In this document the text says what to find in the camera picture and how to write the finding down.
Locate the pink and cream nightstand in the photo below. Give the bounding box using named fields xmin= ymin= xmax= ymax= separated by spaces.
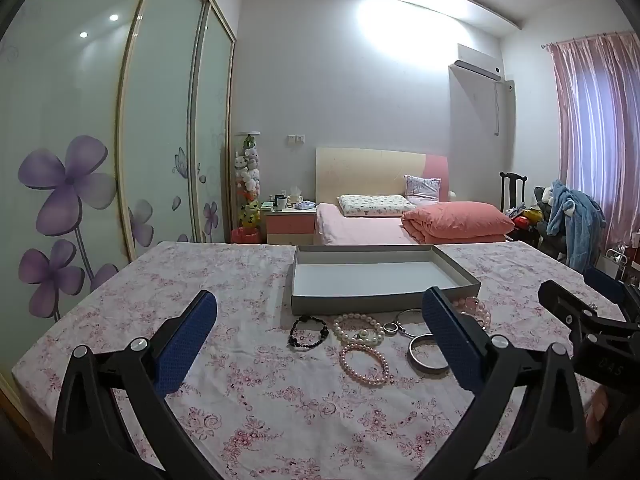
xmin=265 ymin=208 xmax=317 ymax=246

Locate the dark wooden chair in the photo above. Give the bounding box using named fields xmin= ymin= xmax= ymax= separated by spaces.
xmin=499 ymin=171 xmax=528 ymax=213

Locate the grey cardboard box tray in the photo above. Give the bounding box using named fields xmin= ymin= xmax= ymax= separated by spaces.
xmin=284 ymin=244 xmax=482 ymax=316

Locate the plush toy column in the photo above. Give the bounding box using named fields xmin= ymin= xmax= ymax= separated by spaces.
xmin=234 ymin=131 xmax=262 ymax=228

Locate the pink curtain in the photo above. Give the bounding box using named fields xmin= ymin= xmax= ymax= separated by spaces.
xmin=545 ymin=30 xmax=640 ymax=241

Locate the pink bed with headboard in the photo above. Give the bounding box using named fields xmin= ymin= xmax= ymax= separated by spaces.
xmin=314 ymin=147 xmax=516 ymax=247

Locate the wide silver bangle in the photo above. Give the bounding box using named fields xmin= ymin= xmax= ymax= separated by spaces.
xmin=407 ymin=333 xmax=451 ymax=374

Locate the person's right hand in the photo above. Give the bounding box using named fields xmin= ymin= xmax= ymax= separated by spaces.
xmin=586 ymin=392 xmax=609 ymax=443

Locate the purple floral pillow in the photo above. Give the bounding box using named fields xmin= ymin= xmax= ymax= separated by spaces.
xmin=404 ymin=175 xmax=442 ymax=206

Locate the pink pearl bracelet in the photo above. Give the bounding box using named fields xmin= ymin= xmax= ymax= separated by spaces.
xmin=340 ymin=342 xmax=390 ymax=387

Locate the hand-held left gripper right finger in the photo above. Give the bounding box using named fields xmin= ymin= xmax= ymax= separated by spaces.
xmin=421 ymin=286 xmax=588 ymax=480

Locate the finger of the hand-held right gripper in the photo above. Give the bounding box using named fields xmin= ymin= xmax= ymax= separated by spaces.
xmin=584 ymin=266 xmax=640 ymax=312
xmin=539 ymin=280 xmax=640 ymax=335

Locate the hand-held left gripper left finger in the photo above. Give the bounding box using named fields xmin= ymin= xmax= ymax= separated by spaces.
xmin=52 ymin=289 xmax=223 ymax=480

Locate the white air conditioner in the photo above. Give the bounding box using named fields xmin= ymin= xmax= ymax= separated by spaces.
xmin=452 ymin=43 xmax=502 ymax=80

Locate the pink crystal bead bracelet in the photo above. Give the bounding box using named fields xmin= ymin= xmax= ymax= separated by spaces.
xmin=450 ymin=296 xmax=493 ymax=325

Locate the white metal frame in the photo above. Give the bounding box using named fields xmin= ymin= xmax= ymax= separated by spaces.
xmin=602 ymin=240 xmax=640 ymax=267

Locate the white pearl necklace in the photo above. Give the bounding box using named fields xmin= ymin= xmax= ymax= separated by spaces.
xmin=332 ymin=312 xmax=386 ymax=346

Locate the blue clothing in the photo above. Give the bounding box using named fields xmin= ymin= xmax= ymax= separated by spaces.
xmin=546 ymin=180 xmax=606 ymax=273

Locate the white patterned pillow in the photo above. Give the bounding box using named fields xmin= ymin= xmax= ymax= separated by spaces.
xmin=336 ymin=194 xmax=417 ymax=218

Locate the black bead bracelet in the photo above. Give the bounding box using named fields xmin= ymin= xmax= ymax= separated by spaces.
xmin=288 ymin=314 xmax=329 ymax=348

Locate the folded pink quilt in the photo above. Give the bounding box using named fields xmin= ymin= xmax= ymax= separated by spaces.
xmin=401 ymin=201 xmax=515 ymax=245

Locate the floral glass sliding wardrobe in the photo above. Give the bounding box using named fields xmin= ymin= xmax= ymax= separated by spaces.
xmin=0 ymin=0 xmax=237 ymax=396

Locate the white pipe cover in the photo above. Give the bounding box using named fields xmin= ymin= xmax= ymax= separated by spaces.
xmin=492 ymin=79 xmax=516 ymax=136

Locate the thin silver bangle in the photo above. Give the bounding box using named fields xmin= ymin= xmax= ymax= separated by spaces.
xmin=382 ymin=308 xmax=427 ymax=339

